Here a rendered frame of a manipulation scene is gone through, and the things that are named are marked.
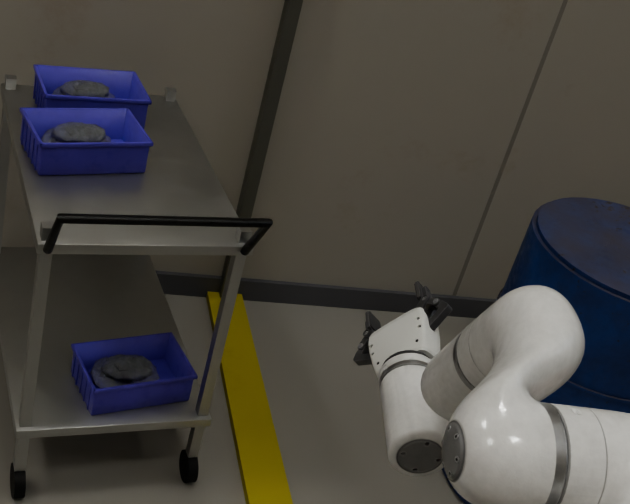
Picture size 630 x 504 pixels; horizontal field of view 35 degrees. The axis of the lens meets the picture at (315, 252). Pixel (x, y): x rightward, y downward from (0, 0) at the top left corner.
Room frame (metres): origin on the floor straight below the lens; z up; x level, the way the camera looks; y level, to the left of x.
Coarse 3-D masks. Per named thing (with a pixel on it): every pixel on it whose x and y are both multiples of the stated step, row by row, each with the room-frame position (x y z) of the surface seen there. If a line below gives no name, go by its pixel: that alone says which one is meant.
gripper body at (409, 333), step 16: (400, 320) 1.23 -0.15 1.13; (416, 320) 1.21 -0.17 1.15; (384, 336) 1.21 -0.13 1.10; (400, 336) 1.19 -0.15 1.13; (416, 336) 1.18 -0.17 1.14; (432, 336) 1.19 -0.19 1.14; (384, 352) 1.18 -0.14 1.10; (400, 352) 1.14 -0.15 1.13; (416, 352) 1.15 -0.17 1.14; (432, 352) 1.16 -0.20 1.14
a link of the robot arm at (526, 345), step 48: (528, 288) 0.86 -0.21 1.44; (480, 336) 0.86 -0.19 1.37; (528, 336) 0.79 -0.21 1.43; (576, 336) 0.81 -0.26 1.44; (480, 384) 0.73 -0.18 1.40; (528, 384) 0.74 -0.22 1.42; (480, 432) 0.67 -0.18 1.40; (528, 432) 0.67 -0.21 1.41; (480, 480) 0.64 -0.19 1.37; (528, 480) 0.65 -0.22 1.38
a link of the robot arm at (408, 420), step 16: (400, 368) 1.11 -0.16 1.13; (416, 368) 1.11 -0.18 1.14; (384, 384) 1.09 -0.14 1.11; (400, 384) 1.07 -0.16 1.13; (416, 384) 1.07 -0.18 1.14; (384, 400) 1.07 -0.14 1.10; (400, 400) 1.05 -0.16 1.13; (416, 400) 1.04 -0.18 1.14; (384, 416) 1.05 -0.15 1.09; (400, 416) 1.02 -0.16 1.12; (416, 416) 1.01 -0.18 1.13; (432, 416) 1.02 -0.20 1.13; (400, 432) 0.99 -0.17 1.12; (416, 432) 0.99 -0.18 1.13; (432, 432) 0.99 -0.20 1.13; (400, 448) 0.98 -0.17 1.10; (416, 448) 0.98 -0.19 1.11; (432, 448) 0.99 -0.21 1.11; (400, 464) 0.98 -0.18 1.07; (416, 464) 0.99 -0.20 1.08; (432, 464) 0.99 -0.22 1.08
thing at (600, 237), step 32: (544, 224) 2.33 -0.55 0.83; (576, 224) 2.38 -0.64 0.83; (608, 224) 2.44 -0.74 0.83; (544, 256) 2.21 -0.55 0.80; (576, 256) 2.20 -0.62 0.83; (608, 256) 2.25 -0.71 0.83; (512, 288) 2.28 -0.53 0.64; (576, 288) 2.11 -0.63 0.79; (608, 288) 2.09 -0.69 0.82; (608, 320) 2.07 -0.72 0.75; (608, 352) 2.06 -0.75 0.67; (576, 384) 2.07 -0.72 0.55; (608, 384) 2.06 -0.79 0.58; (448, 480) 2.21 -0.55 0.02
